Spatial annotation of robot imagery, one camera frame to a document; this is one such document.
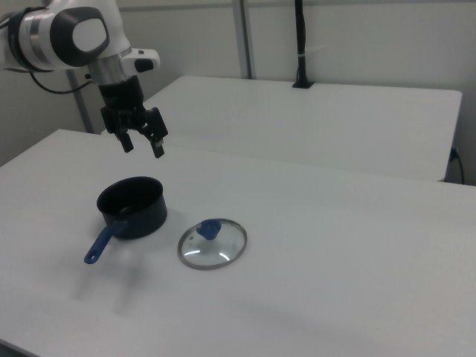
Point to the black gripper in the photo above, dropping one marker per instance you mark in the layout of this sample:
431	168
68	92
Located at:
121	98

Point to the glass lid with blue knob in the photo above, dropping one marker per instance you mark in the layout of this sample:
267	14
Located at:
212	243

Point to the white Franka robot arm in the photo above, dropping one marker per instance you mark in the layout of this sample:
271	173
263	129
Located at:
44	33

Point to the black pole with clamp base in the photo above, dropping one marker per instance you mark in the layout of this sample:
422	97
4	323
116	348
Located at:
300	44

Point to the grey slanted frame post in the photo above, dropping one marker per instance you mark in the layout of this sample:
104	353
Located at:
82	111

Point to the grey vertical frame post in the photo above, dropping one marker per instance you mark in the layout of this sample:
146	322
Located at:
245	41

